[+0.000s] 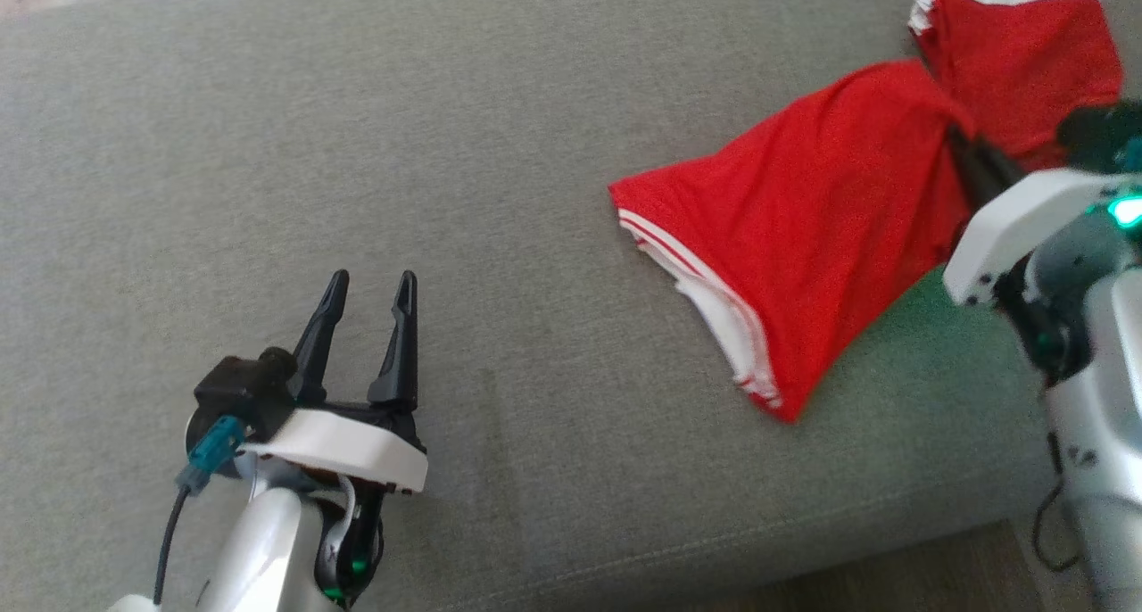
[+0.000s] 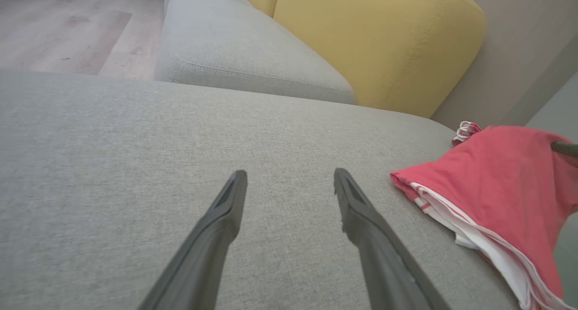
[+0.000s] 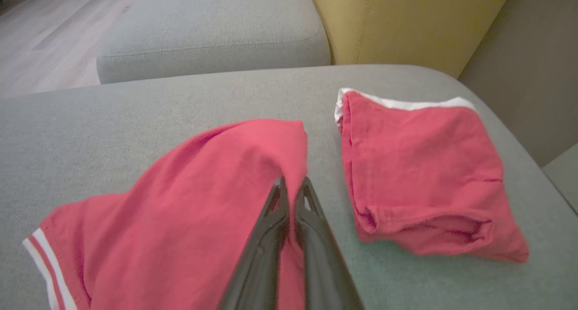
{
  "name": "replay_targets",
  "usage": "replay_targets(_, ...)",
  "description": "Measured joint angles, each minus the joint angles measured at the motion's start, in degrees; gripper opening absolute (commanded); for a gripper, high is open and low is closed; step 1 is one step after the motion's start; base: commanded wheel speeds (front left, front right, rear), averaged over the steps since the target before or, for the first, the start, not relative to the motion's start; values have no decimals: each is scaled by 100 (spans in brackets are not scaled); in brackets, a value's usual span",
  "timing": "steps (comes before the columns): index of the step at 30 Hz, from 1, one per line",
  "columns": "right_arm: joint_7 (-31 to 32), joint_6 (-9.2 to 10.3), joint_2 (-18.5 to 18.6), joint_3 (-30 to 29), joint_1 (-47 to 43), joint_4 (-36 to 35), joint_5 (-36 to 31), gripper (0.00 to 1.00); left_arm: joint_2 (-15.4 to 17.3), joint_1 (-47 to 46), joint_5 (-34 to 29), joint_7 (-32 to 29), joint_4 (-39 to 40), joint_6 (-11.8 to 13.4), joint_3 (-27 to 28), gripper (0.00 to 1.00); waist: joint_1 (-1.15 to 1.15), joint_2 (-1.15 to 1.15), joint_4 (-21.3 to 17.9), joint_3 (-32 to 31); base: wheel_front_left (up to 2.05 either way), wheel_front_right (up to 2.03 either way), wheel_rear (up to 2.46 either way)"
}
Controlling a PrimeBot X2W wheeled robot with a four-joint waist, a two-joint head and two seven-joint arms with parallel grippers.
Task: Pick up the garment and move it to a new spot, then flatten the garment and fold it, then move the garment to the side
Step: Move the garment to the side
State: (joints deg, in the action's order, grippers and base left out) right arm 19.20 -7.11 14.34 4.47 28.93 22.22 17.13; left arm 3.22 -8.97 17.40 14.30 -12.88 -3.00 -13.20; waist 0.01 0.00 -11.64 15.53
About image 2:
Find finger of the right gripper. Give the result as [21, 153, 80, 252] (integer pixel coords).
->
[550, 140, 578, 158]

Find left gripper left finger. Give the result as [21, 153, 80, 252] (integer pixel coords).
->
[139, 169, 248, 310]

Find large yellow sofa back cushion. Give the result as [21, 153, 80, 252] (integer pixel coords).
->
[273, 0, 487, 119]

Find large grey sofa ottoman cushion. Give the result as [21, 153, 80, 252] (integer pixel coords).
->
[0, 68, 530, 310]

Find red Bulls 23 jersey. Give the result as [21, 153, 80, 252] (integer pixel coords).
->
[390, 124, 578, 310]

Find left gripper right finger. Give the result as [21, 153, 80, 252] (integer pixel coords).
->
[333, 168, 452, 310]

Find beige partition panel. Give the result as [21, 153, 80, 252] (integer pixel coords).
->
[430, 0, 578, 131]

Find red shorts with white stripes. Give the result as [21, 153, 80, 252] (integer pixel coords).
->
[451, 121, 483, 147]

